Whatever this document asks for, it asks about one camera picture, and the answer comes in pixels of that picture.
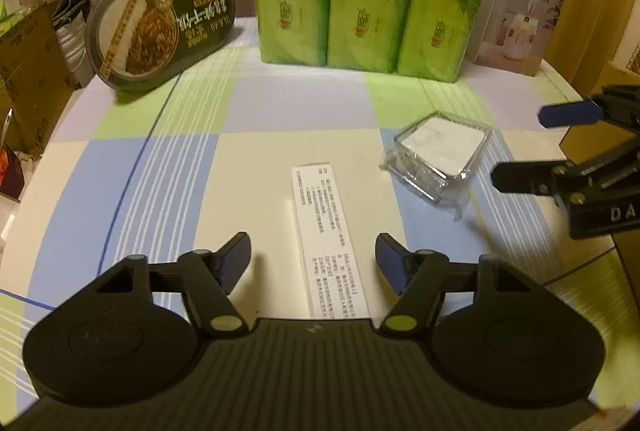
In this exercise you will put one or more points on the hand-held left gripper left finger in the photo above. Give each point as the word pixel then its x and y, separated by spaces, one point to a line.
pixel 237 257

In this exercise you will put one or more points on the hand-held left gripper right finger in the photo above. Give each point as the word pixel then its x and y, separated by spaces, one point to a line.
pixel 390 262

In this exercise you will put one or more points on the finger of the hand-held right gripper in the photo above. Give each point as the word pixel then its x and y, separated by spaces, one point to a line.
pixel 530 177
pixel 567 113

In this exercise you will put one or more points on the large cardboard box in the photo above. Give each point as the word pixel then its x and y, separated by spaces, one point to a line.
pixel 582 143

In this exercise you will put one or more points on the long white printed box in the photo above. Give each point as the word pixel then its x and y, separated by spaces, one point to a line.
pixel 330 241

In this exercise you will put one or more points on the clear container with white insert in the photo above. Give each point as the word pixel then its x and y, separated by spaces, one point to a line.
pixel 440 151

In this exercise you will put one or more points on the desktop with checked tablecloth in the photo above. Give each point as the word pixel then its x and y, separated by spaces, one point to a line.
pixel 225 181

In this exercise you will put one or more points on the white humidifier box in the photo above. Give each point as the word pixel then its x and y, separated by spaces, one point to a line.
pixel 520 16

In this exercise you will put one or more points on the dark green instant meal bowl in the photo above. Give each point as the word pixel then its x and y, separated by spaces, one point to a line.
pixel 160 28

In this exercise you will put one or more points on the red packet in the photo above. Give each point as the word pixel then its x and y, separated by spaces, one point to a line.
pixel 10 173

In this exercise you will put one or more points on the stacked metal pots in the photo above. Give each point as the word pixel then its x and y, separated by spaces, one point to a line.
pixel 72 36

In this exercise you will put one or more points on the brown cardboard carton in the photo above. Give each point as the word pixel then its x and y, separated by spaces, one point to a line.
pixel 30 71

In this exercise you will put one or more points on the loose green tissue packs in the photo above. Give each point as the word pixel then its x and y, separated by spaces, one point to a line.
pixel 10 6

